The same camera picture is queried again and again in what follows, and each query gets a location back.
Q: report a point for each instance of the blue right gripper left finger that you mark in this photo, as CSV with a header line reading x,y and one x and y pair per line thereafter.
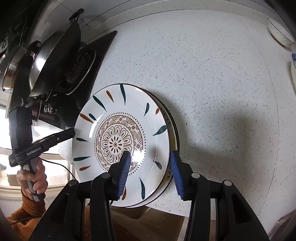
x,y
121,173

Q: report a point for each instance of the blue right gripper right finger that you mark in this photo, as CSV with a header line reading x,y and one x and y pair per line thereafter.
x,y
178,173

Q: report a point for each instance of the small bear pattern plate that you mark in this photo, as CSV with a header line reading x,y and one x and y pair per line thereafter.
x,y
174,145

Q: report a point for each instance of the mandala pattern plate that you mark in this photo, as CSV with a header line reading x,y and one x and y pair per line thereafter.
x,y
122,117

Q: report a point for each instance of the white brown-rimmed bowl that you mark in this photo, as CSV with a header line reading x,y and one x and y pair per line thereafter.
x,y
280,33

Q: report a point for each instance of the blue patterned bowl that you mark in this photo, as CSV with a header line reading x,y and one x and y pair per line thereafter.
x,y
293,69

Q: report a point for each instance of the orange sleeve forearm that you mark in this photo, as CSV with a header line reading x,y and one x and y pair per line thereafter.
x,y
24,220

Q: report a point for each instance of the person's left hand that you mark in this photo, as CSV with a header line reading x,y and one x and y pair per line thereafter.
x,y
39,179

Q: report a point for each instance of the black gas stove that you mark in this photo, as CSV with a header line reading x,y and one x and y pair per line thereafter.
x,y
61,106

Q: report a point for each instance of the steel mixing bowl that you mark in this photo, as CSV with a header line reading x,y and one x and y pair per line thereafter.
x,y
9,67

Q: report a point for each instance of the black wok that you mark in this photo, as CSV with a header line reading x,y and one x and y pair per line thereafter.
x,y
67,57

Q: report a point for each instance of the stainless steel sink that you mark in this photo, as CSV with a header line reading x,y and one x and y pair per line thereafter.
x,y
284,229

